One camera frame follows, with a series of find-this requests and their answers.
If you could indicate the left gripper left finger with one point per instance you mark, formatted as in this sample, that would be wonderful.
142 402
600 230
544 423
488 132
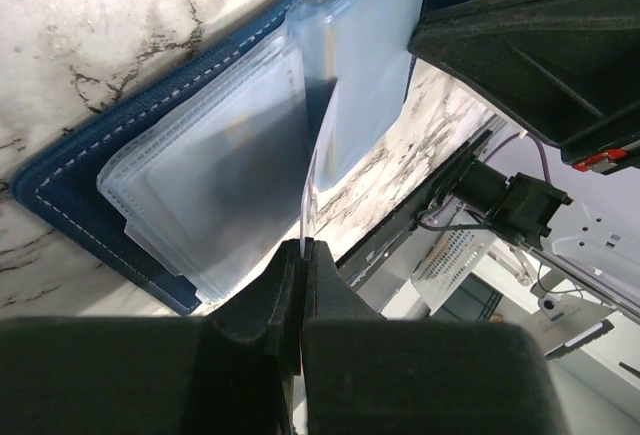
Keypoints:
229 372

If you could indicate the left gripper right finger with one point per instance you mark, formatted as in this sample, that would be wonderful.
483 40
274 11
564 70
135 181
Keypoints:
365 374

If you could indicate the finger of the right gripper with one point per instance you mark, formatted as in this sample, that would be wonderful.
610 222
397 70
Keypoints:
565 70

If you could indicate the blue leather card holder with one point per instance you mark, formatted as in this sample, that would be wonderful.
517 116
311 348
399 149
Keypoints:
185 186

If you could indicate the white credit card black stripe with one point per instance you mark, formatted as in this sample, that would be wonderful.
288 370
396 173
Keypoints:
368 79

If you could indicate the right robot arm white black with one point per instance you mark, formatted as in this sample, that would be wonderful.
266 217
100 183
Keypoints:
536 214

